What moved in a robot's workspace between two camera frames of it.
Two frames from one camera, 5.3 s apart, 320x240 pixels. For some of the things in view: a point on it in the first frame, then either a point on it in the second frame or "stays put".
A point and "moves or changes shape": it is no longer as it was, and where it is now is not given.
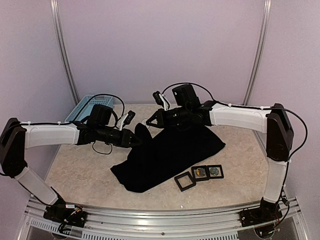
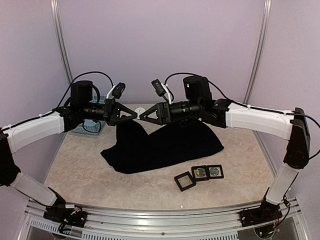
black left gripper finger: x=134 y=140 to x=118 y=107
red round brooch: x=143 y=121 to x=139 y=110
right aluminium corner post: x=266 y=12 stays put
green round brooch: x=214 y=171 stays put
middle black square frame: x=198 y=167 stays put
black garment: x=153 y=158 moves or changes shape
